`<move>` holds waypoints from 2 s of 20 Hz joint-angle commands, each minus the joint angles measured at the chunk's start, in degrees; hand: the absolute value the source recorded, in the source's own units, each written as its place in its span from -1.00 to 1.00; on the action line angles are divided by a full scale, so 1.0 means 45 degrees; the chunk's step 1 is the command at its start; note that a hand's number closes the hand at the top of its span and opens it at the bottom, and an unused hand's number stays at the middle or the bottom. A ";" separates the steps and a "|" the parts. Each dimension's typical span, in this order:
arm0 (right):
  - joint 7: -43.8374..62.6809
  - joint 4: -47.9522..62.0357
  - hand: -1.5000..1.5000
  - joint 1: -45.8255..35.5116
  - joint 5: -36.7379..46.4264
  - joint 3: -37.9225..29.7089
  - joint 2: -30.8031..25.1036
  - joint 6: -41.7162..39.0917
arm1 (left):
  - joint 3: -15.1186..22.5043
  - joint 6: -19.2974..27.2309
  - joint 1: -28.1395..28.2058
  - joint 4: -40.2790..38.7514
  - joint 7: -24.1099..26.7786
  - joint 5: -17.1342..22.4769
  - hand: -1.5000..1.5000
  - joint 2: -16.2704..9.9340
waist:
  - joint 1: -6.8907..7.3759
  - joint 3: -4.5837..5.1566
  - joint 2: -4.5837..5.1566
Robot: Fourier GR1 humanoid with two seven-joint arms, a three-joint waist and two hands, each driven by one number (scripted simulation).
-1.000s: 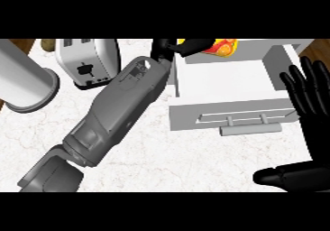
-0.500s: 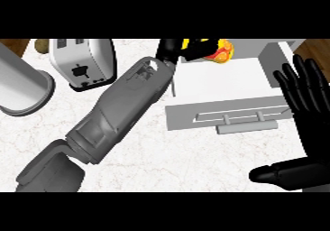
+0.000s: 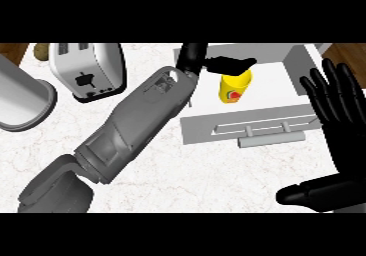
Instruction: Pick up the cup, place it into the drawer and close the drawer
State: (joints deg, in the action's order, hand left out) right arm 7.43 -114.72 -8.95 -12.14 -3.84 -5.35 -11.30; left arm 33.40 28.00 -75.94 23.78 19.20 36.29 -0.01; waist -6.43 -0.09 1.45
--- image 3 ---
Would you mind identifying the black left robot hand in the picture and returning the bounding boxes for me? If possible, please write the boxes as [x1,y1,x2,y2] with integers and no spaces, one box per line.
[174,42,258,77]

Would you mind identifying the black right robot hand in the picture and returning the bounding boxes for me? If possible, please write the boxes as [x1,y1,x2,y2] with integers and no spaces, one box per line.
[275,57,366,213]

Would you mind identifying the yellow cup with fruit print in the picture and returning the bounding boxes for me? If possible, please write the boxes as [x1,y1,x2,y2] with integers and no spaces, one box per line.
[219,68,254,105]

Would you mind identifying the white open drawer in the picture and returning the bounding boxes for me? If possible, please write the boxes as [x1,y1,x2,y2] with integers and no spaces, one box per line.
[171,43,325,118]

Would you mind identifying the white toaster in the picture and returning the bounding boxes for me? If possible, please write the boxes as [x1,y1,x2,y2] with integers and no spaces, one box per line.
[47,42,128,104]

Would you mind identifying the brown round object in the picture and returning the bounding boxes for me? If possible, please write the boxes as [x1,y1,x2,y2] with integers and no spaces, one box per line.
[33,43,52,62]

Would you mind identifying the grey cylindrical appliance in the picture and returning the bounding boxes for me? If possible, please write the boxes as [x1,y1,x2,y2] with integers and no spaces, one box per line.
[0,49,59,133]

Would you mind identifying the white drawer front with handle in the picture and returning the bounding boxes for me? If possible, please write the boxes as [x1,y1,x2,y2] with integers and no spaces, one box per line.
[179,103,325,149]

